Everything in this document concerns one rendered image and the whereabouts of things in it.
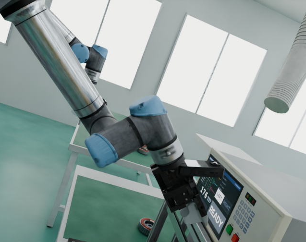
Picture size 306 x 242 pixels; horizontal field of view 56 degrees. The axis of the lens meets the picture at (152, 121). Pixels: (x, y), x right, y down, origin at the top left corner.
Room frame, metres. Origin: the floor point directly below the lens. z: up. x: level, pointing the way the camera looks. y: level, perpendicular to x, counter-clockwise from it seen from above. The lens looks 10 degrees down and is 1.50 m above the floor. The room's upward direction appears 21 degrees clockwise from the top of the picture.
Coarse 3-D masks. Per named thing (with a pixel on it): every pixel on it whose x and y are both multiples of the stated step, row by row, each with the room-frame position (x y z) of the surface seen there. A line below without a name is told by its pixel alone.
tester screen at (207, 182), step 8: (208, 160) 0.98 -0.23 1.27; (224, 176) 0.85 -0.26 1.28; (200, 184) 0.97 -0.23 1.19; (208, 184) 0.92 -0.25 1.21; (216, 184) 0.87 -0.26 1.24; (224, 184) 0.83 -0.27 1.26; (232, 184) 0.79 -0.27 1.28; (208, 192) 0.90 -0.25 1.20; (224, 192) 0.81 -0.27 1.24; (232, 192) 0.78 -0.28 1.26; (208, 200) 0.88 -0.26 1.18; (216, 200) 0.84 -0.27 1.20; (232, 200) 0.76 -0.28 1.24; (208, 208) 0.86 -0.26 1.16; (224, 216) 0.76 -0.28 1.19; (216, 232) 0.77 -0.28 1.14
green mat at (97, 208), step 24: (96, 192) 1.52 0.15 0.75; (120, 192) 1.63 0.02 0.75; (72, 216) 1.21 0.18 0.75; (96, 216) 1.29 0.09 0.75; (120, 216) 1.37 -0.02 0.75; (144, 216) 1.46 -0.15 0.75; (168, 216) 1.57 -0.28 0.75; (96, 240) 1.11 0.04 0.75; (120, 240) 1.17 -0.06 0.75; (144, 240) 1.24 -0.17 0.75; (168, 240) 1.32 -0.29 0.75
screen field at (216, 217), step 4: (212, 200) 0.85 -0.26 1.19; (212, 204) 0.85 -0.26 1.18; (212, 208) 0.84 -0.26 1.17; (216, 208) 0.82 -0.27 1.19; (208, 212) 0.85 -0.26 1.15; (212, 212) 0.83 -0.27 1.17; (216, 212) 0.81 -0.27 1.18; (220, 212) 0.79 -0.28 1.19; (208, 216) 0.84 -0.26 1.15; (212, 216) 0.82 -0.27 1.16; (216, 216) 0.80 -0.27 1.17; (220, 216) 0.78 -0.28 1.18; (212, 220) 0.81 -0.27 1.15; (216, 220) 0.79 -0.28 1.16; (220, 220) 0.77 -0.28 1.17; (224, 220) 0.76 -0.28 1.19; (216, 224) 0.78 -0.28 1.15; (220, 224) 0.76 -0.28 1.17; (216, 228) 0.78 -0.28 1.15; (220, 228) 0.76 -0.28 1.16
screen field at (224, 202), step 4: (216, 192) 0.85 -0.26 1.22; (220, 192) 0.83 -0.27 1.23; (216, 196) 0.84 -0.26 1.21; (220, 196) 0.82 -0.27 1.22; (224, 196) 0.80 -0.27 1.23; (220, 200) 0.81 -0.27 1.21; (224, 200) 0.80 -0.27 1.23; (220, 204) 0.81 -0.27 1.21; (224, 204) 0.79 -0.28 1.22; (228, 204) 0.77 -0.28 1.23; (224, 208) 0.78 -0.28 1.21; (228, 208) 0.76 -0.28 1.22; (228, 212) 0.76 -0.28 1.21
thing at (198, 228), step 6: (180, 210) 0.97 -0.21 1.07; (198, 222) 0.84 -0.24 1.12; (192, 228) 0.84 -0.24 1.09; (198, 228) 0.81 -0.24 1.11; (204, 228) 0.82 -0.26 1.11; (192, 234) 0.82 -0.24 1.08; (198, 234) 0.79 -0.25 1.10; (204, 234) 0.78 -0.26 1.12; (198, 240) 0.78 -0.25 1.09; (204, 240) 0.75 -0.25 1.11; (210, 240) 0.76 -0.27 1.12
